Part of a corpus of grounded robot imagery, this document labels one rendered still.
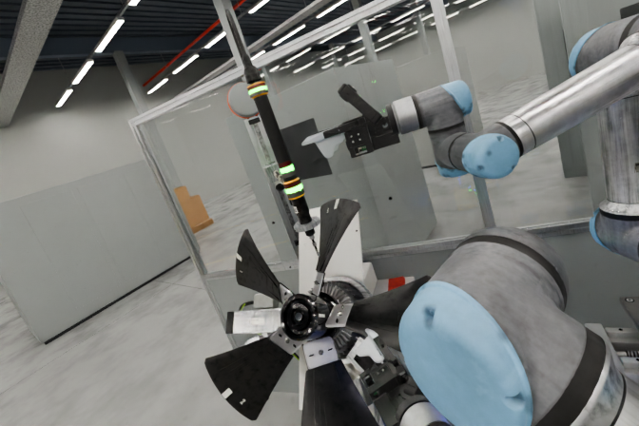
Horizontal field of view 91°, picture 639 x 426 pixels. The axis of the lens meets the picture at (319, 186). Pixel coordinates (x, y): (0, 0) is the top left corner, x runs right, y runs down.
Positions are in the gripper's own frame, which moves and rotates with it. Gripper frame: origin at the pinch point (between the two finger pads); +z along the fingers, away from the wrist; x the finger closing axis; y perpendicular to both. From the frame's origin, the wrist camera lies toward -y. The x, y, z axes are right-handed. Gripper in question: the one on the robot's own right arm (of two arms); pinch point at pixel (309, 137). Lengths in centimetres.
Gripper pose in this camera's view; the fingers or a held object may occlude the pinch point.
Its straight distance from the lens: 75.1
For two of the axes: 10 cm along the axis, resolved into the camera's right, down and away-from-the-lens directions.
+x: 1.8, -2.7, 9.5
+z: -9.3, 2.7, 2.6
